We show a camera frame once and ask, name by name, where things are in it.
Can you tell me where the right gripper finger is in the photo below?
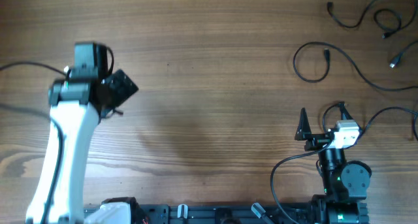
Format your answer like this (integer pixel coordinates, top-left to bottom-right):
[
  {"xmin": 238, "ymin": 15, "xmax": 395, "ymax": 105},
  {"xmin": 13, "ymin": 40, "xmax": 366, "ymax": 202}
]
[
  {"xmin": 338, "ymin": 101, "xmax": 361, "ymax": 131},
  {"xmin": 295, "ymin": 108, "xmax": 312, "ymax": 141}
]

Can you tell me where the black usb cable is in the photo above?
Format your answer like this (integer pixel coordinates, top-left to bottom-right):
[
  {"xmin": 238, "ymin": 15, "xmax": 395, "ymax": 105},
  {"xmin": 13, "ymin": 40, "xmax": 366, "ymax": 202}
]
[
  {"xmin": 293, "ymin": 40, "xmax": 418, "ymax": 91},
  {"xmin": 321, "ymin": 101, "xmax": 418, "ymax": 142},
  {"xmin": 327, "ymin": 0, "xmax": 418, "ymax": 39}
]

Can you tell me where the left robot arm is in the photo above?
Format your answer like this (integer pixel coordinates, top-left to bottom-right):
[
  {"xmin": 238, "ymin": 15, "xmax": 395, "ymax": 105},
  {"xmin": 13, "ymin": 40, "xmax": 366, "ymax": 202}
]
[{"xmin": 25, "ymin": 42, "xmax": 138, "ymax": 223}]

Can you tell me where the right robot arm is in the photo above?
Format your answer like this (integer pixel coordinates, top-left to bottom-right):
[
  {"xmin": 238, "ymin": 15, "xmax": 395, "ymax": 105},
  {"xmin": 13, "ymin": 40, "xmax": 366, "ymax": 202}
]
[{"xmin": 295, "ymin": 103, "xmax": 372, "ymax": 224}]

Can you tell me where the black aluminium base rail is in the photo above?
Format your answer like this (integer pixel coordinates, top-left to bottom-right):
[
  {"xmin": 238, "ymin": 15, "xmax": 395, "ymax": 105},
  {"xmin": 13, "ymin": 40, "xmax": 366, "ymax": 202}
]
[{"xmin": 83, "ymin": 202, "xmax": 370, "ymax": 224}]

